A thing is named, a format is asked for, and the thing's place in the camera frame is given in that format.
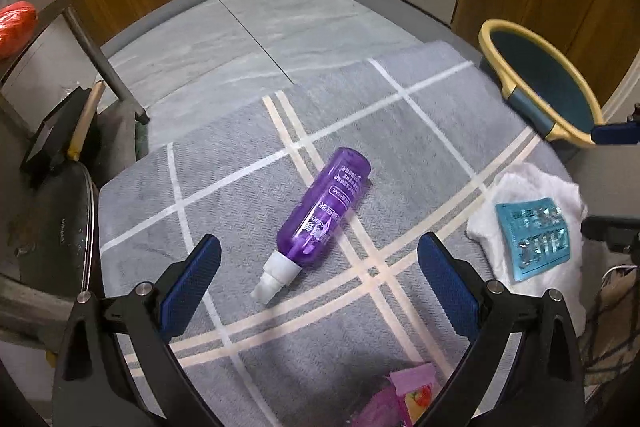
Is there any brown paper bag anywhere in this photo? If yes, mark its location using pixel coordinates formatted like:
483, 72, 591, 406
580, 257, 640, 378

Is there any pink packet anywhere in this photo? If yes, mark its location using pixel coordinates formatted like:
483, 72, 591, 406
350, 362, 443, 427

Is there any dark pan with lid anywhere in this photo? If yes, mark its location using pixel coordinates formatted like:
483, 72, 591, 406
0, 157, 104, 303

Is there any stainless steel rack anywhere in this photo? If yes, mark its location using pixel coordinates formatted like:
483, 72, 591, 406
0, 0, 151, 358

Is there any black tray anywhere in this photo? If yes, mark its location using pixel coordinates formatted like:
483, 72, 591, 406
20, 87, 103, 188

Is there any wooden cutting board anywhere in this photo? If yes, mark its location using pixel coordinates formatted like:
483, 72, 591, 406
67, 79, 106, 162

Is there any teal foil packet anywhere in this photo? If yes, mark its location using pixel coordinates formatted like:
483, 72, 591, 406
495, 197, 572, 283

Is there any green cloth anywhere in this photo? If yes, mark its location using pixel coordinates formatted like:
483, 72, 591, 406
133, 123, 151, 160

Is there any orange plastic bag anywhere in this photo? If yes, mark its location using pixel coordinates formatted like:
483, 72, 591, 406
0, 1, 39, 60

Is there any white towel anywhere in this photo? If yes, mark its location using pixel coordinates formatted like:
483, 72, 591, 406
466, 162, 590, 333

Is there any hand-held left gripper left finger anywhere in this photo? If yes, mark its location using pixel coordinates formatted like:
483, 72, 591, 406
52, 234, 223, 427

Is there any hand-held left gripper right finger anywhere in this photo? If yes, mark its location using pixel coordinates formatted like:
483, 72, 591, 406
417, 232, 586, 427

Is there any grey checked mat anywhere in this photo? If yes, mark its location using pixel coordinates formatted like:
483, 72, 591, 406
97, 39, 576, 427

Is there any blue bin with yellow rim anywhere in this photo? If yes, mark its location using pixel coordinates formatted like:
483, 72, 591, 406
478, 19, 606, 150

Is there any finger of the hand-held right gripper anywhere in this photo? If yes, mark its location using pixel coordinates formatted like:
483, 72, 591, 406
591, 104, 640, 148
582, 215, 640, 265

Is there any purple plastic bottle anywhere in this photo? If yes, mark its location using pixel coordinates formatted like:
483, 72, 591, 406
251, 147, 372, 306

